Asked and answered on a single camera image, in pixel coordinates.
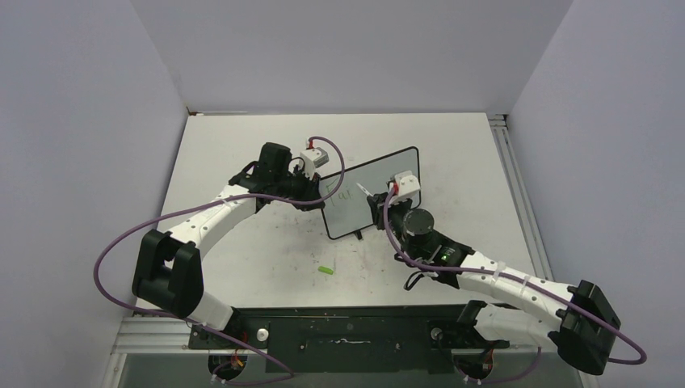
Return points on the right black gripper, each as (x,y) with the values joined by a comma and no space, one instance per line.
(378,204)

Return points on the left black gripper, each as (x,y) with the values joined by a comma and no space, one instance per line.
(310,187)

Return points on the black framed small whiteboard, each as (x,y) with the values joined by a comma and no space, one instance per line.
(347,211)

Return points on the green marker cap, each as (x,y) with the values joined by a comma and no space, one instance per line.
(326,270)

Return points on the white whiteboard marker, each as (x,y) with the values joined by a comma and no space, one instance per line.
(364,190)

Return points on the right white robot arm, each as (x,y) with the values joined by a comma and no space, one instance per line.
(577,321)

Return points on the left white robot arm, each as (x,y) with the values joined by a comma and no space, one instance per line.
(169,271)

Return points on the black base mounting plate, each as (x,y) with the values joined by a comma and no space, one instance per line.
(365,339)

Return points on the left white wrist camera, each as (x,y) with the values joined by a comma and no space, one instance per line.
(315,157)

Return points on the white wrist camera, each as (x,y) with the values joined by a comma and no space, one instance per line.
(405,186)
(315,157)

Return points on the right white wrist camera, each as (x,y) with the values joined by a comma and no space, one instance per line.
(405,186)

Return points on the aluminium rail right side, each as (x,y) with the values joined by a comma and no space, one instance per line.
(527,218)

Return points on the aluminium front frame rail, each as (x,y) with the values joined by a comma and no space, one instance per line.
(153,352)

